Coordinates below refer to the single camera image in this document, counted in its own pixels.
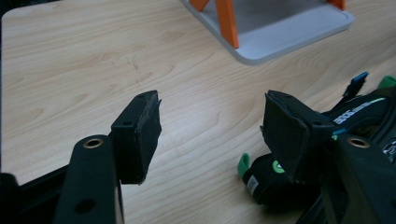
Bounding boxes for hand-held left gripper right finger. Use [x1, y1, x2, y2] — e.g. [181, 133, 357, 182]
[260, 90, 396, 224]

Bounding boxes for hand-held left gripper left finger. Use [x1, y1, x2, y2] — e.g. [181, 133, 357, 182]
[54, 90, 163, 224]

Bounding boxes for white shoe rack orange posts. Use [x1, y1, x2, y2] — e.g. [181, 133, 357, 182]
[180, 0, 356, 66]

